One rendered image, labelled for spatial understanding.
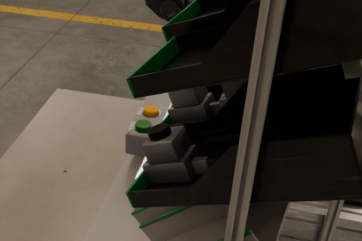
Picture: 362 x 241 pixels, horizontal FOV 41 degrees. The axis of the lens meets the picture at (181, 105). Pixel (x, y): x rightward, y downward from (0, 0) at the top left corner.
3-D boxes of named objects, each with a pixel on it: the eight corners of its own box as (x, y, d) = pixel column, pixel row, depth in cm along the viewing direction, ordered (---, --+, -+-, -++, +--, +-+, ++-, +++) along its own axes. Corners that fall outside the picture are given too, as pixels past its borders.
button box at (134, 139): (124, 154, 117) (124, 132, 114) (148, 109, 134) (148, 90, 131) (152, 158, 116) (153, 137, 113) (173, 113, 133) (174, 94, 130)
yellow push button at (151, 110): (141, 118, 121) (141, 111, 120) (145, 110, 124) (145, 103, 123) (157, 121, 120) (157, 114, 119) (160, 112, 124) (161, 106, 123)
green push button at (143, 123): (132, 133, 115) (132, 126, 114) (137, 124, 119) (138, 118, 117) (148, 136, 115) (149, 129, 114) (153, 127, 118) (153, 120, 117)
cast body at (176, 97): (173, 127, 76) (157, 86, 74) (183, 113, 79) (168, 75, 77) (221, 120, 72) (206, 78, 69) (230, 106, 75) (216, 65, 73)
